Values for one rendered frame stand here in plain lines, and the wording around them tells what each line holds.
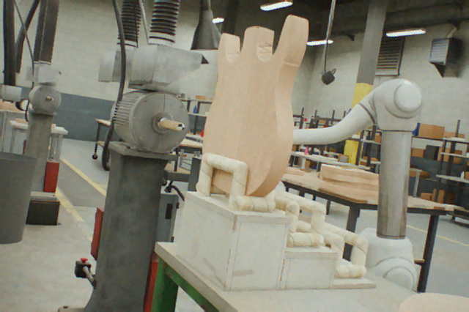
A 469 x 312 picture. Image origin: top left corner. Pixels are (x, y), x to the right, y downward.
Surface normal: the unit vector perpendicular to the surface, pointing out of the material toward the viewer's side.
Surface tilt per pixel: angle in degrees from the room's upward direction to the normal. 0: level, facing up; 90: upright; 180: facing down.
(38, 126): 90
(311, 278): 90
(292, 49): 102
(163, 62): 90
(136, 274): 90
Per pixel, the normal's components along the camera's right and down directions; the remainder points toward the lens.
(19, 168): 0.69, 0.22
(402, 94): 0.09, 0.00
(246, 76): -0.86, -0.11
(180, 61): 0.44, 0.13
